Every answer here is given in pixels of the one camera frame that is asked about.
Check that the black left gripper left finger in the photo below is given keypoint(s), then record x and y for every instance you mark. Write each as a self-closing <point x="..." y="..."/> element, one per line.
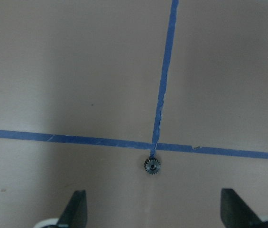
<point x="75" y="214"/>

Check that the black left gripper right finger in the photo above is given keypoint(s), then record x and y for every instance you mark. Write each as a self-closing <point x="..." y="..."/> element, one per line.
<point x="234" y="211"/>

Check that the small black bearing gear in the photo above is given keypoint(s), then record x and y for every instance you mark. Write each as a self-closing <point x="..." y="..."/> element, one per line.
<point x="152" y="166"/>

